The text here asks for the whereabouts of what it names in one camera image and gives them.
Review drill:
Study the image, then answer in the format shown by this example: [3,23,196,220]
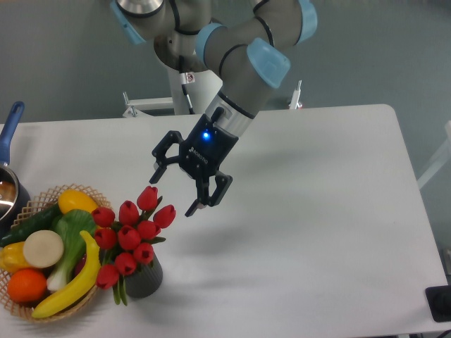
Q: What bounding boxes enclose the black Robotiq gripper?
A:
[149,114,239,216]

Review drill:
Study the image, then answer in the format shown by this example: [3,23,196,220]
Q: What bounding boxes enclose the yellow bell pepper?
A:
[1,242,32,274]

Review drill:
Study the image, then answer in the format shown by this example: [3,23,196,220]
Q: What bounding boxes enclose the woven wicker basket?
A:
[1,184,111,324]

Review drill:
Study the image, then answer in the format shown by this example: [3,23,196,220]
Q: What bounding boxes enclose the beige round radish slice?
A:
[23,230,64,268]

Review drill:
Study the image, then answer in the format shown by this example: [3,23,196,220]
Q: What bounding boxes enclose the green cucumber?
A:
[1,204,62,247]

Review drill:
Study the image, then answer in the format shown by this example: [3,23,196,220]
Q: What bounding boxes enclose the orange fruit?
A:
[7,268,47,303]

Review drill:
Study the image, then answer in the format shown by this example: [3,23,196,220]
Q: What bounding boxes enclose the yellow lemon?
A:
[58,189,99,214]

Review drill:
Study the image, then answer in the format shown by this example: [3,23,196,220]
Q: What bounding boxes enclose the red tulip bouquet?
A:
[92,186,176,306]

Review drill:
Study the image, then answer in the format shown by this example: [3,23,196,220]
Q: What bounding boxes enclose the yellow banana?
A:
[32,230,101,319]

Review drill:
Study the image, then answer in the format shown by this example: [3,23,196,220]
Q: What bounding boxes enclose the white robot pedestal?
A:
[153,27,226,115]

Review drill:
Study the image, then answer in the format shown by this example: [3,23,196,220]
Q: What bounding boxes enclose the dark grey ribbed vase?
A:
[125,256,163,299]

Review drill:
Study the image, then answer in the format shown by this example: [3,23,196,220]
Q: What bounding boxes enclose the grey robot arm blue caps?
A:
[110,1,318,215]

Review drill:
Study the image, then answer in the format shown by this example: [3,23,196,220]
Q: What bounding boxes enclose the black device at table edge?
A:
[425,285,450,323]

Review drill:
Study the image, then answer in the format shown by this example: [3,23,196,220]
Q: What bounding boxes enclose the blue handled saucepan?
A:
[1,101,30,237]

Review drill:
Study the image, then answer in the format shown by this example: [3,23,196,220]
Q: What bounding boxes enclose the green bok choy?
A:
[47,209,97,293]

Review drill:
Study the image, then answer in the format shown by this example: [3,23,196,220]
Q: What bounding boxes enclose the white frame at right edge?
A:
[417,121,450,189]

